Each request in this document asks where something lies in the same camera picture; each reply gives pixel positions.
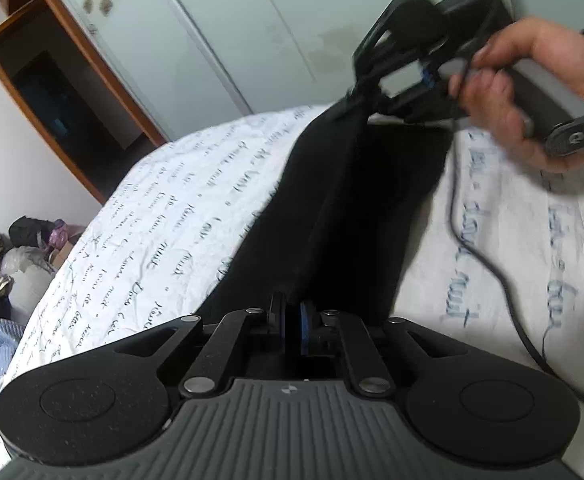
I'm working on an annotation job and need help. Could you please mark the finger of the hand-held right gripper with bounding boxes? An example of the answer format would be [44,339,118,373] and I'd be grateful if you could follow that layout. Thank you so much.
[347,0,423,104]
[366,94,459,124]

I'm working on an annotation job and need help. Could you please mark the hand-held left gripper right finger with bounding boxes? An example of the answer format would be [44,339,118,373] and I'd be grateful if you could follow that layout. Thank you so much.
[299,301,469,396]

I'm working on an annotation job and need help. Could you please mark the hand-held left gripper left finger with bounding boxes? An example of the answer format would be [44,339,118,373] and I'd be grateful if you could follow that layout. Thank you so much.
[114,291,289,397]

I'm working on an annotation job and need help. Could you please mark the black pants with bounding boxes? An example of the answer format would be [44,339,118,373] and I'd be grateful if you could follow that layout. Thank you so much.
[199,102,455,323]

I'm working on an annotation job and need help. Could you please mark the person's right hand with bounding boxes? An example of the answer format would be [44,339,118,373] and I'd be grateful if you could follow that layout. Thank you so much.
[448,16,584,175]

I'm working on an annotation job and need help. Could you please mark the white printed bed sheet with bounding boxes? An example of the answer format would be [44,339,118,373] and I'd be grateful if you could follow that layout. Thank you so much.
[0,105,584,480]

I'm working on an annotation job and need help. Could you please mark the pale green wardrobe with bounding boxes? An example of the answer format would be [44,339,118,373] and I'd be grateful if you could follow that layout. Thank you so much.
[36,0,518,143]

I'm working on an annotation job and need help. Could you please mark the purple bag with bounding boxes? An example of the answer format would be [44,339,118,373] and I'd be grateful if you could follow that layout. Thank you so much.
[46,219,71,249]

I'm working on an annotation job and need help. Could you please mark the white plastic bag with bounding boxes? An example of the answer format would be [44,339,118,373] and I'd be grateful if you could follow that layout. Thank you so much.
[0,246,55,311]

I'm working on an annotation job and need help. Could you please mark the black bag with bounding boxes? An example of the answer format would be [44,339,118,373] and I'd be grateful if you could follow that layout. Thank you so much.
[9,216,55,248]

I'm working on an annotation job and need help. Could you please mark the pile of clothes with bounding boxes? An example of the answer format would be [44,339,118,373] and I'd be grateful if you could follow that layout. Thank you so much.
[0,215,86,356]

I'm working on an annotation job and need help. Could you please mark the black cable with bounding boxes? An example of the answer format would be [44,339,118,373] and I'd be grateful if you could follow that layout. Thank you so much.
[447,110,584,407]

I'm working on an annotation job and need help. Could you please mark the wooden door frame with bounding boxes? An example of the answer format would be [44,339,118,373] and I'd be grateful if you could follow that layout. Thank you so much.
[0,0,167,206]

